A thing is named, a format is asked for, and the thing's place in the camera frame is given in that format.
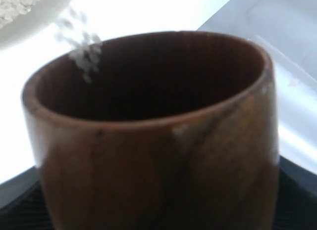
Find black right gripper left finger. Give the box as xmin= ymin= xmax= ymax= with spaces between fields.
xmin=0 ymin=167 xmax=54 ymax=230

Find white ceramic bowl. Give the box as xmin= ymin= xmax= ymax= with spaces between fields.
xmin=0 ymin=0 xmax=72 ymax=50

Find rice in white bowl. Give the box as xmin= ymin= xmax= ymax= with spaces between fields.
xmin=0 ymin=0 xmax=40 ymax=29

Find brown wooden cup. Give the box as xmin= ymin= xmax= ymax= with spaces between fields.
xmin=22 ymin=32 xmax=279 ymax=230

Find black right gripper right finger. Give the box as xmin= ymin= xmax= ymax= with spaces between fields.
xmin=272 ymin=157 xmax=317 ymax=230

